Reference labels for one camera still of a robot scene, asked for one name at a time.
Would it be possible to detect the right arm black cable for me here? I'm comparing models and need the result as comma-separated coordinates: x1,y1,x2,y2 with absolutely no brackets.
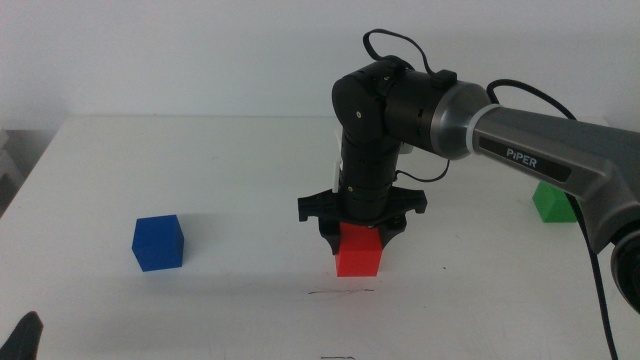
362,28,620,360

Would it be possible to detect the red cube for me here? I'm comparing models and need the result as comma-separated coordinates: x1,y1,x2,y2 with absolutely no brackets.
335,222,384,278

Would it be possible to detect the green cube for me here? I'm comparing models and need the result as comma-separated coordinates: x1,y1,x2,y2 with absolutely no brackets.
531,181,579,224

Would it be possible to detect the blue cube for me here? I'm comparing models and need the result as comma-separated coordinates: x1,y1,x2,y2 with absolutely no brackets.
131,214,185,273

